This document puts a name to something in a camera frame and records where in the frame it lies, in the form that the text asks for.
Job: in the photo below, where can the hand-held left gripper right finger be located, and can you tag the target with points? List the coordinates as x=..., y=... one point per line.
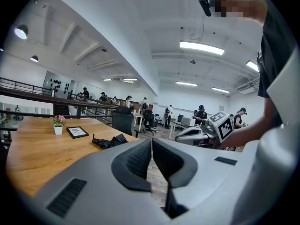
x=211, y=172

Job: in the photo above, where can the black pendant lamp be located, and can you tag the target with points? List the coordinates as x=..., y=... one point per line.
x=21, y=32
x=34, y=59

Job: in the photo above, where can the black head-worn camera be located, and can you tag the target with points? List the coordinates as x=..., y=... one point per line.
x=205, y=7

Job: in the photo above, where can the black metal railing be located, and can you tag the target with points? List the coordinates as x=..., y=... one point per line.
x=47, y=98

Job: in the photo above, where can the pink flowers in white pot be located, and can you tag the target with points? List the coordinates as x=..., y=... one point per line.
x=58, y=125

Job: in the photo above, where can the black framed picture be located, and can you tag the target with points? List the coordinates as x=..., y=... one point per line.
x=77, y=132

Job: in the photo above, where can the long ceiling light panel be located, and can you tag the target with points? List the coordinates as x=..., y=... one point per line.
x=201, y=47
x=252, y=66
x=186, y=84
x=220, y=90

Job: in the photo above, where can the wooden table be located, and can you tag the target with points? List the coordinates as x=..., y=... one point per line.
x=47, y=153

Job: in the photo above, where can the white box on desk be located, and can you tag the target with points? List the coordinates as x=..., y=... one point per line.
x=188, y=121

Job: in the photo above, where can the black mesh office chair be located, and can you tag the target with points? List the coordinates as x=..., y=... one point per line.
x=122, y=122

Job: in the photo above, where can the black swivel office chair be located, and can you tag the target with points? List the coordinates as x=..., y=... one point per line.
x=148, y=122

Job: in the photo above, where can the person's black clothing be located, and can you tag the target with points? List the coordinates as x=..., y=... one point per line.
x=276, y=55

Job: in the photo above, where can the grey wall panel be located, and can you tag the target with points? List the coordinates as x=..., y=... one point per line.
x=61, y=84

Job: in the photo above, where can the person's right forearm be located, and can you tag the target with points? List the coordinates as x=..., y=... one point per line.
x=248, y=135

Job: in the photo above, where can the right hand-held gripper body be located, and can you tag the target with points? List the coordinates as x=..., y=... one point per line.
x=221, y=125

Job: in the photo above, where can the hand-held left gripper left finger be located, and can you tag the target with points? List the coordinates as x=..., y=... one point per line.
x=98, y=172

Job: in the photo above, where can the white desk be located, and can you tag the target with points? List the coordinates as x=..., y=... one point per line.
x=138, y=119

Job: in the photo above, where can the black umbrella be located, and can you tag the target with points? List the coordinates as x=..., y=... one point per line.
x=110, y=141

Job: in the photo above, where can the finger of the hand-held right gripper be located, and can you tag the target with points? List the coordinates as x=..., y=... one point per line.
x=189, y=133

